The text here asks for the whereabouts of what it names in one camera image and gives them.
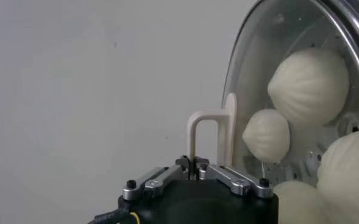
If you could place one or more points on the round glass pot lid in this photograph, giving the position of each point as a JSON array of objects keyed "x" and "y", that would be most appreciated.
[{"x": 211, "y": 115}]

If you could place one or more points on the white steamed baozi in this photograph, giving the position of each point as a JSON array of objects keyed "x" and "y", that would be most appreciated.
[
  {"x": 346, "y": 170},
  {"x": 266, "y": 135},
  {"x": 310, "y": 86},
  {"x": 298, "y": 204}
]

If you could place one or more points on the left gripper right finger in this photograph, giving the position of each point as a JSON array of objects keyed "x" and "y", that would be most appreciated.
[{"x": 237, "y": 182}]

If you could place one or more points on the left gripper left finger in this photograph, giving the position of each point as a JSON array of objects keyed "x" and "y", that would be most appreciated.
[{"x": 154, "y": 184}]

